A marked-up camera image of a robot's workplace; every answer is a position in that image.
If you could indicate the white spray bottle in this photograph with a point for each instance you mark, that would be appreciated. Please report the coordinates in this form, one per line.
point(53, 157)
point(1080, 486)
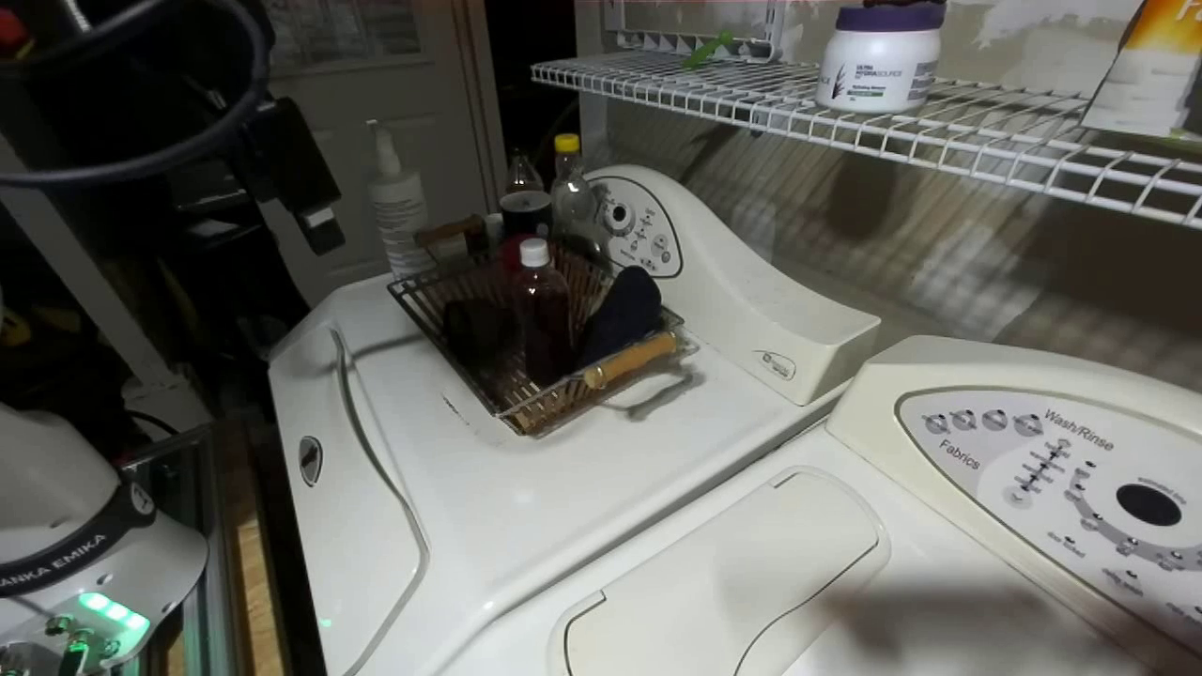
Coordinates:
point(400, 209)

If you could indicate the wicker basket tray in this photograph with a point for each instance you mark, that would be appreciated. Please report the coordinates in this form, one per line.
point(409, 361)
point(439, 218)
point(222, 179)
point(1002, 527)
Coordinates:
point(550, 398)

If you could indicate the red liquid bottle white cap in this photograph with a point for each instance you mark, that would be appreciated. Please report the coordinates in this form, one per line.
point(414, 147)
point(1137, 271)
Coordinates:
point(543, 313)

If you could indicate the white washing machine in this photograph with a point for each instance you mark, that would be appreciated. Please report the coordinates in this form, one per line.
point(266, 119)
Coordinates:
point(500, 502)

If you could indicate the blue white round canister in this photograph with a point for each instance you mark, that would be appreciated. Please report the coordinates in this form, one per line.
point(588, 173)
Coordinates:
point(526, 217)

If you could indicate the dark blue cloth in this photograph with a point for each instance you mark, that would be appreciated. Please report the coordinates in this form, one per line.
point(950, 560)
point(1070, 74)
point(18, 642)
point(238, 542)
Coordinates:
point(620, 313)

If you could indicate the clear bottle yellow cap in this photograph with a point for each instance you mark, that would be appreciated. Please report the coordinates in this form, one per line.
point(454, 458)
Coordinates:
point(574, 202)

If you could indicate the wooden platform board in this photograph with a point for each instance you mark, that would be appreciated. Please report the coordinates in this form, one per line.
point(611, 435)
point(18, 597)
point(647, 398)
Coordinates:
point(256, 604)

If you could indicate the orange white cardboard box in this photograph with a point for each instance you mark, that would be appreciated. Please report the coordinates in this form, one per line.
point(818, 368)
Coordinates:
point(1150, 63)

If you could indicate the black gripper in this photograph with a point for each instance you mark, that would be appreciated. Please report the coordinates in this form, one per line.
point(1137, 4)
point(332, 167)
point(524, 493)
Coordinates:
point(292, 163)

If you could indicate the clear plastic container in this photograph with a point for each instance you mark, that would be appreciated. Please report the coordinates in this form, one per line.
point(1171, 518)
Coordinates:
point(763, 23)

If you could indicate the white jar purple lid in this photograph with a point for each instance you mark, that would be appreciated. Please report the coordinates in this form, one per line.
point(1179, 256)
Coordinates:
point(879, 57)

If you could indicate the grey panel door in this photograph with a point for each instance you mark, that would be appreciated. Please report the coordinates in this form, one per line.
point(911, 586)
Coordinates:
point(414, 98)

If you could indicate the white dryer machine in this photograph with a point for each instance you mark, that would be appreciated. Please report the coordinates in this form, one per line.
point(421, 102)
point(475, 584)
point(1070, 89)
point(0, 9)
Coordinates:
point(1002, 502)

